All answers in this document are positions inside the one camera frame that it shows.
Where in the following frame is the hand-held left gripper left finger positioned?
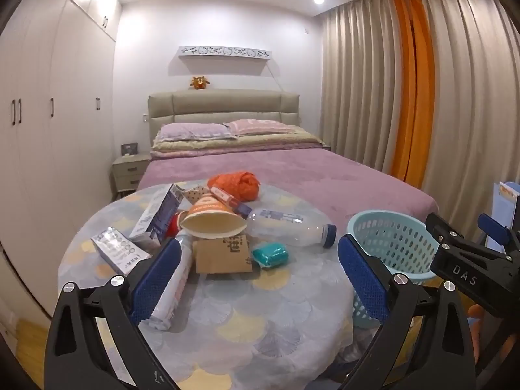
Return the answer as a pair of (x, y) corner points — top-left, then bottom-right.
(44, 238), (191, 390)

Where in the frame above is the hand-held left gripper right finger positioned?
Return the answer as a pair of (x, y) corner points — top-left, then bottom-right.
(337, 233), (476, 390)

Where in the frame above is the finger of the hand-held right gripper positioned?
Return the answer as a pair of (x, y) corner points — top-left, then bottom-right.
(478, 213), (510, 253)
(425, 212), (484, 253)

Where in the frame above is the light blue plastic basket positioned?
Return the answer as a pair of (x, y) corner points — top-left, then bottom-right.
(346, 210), (441, 330)

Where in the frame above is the red and white paper cup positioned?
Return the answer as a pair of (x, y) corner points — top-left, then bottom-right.
(180, 195), (247, 240)

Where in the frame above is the teal plastic packet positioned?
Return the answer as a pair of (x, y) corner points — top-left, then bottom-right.
(251, 241), (290, 271)

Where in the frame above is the white tube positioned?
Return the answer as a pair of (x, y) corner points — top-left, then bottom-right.
(148, 229), (196, 331)

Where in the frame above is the silver printed box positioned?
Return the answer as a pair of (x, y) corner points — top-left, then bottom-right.
(90, 227), (153, 275)

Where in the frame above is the small red cup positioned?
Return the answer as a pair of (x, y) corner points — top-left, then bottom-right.
(166, 210), (189, 238)

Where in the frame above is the blue and white box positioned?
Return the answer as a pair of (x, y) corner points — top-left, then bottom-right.
(129, 184), (185, 248)

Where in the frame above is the brown cardboard piece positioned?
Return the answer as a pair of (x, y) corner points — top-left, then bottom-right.
(192, 236), (253, 275)

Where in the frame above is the clear plastic bottle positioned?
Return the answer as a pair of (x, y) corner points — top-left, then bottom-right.
(246, 208), (338, 249)

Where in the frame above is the polka dot carton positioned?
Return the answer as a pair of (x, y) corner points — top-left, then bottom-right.
(179, 185), (212, 204)

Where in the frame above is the red white blue box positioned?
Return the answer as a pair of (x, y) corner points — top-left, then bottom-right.
(209, 186), (253, 219)

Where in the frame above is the beige nightstand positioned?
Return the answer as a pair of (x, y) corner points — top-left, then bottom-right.
(111, 153), (153, 201)

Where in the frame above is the bed with purple bedspread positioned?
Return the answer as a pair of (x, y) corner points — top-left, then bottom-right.
(136, 146), (439, 228)

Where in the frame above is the beige curtain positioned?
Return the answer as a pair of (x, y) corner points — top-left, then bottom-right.
(319, 0), (520, 253)

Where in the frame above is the orange plastic bag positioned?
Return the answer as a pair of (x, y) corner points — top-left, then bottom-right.
(207, 169), (261, 202)

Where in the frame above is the orange curtain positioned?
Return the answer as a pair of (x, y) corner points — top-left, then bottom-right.
(389, 0), (436, 189)

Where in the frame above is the purple pillow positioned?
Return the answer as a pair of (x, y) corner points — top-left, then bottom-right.
(156, 123), (236, 144)

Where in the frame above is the folded beige blanket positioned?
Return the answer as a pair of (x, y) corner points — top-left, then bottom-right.
(151, 126), (326, 159)

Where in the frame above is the pink pillow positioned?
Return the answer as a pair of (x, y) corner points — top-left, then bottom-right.
(223, 119), (295, 137)

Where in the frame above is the white wardrobe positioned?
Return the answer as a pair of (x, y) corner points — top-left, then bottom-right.
(0, 0), (123, 321)

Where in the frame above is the beige padded headboard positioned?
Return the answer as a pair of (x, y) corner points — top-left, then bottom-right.
(147, 90), (300, 149)

